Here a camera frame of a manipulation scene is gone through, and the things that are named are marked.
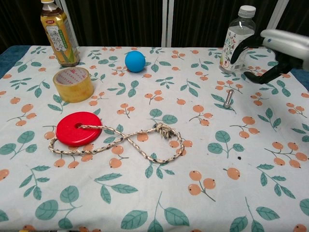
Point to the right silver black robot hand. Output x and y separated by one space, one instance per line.
285 44

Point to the small metal bolt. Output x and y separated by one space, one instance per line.
228 99

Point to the dark folding screen panel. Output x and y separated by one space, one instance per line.
205 21
19 21
116 21
297 17

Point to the clear water bottle white cap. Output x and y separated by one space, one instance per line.
237 31

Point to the blue ball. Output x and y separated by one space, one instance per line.
135 61

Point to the floral white tablecloth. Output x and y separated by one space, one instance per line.
154 181

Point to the clear packing tape roll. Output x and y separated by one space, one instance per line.
74 89

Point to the yellow tea bottle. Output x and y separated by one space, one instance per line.
60 36

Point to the red plastic disc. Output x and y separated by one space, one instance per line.
72 134

